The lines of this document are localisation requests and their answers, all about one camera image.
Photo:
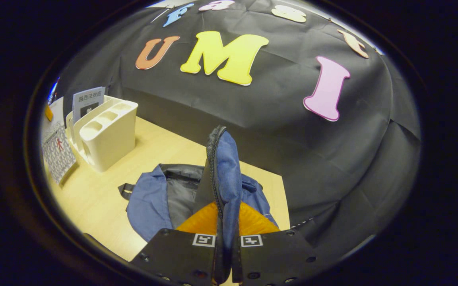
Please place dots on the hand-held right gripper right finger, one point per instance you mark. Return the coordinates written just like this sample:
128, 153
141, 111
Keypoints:
276, 254

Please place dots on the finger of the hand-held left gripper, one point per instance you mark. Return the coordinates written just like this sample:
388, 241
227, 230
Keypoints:
49, 113

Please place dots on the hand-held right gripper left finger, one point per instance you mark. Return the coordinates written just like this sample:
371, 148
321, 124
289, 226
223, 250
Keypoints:
173, 254

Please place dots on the white patterned book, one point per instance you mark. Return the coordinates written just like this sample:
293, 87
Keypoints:
58, 155

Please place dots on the blue schoolbag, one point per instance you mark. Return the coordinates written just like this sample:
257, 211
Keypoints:
149, 202

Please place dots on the cream plastic bookshelf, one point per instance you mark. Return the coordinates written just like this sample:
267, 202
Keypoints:
113, 143

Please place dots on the black backdrop cloth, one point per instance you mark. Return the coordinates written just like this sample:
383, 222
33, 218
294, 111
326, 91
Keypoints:
272, 99

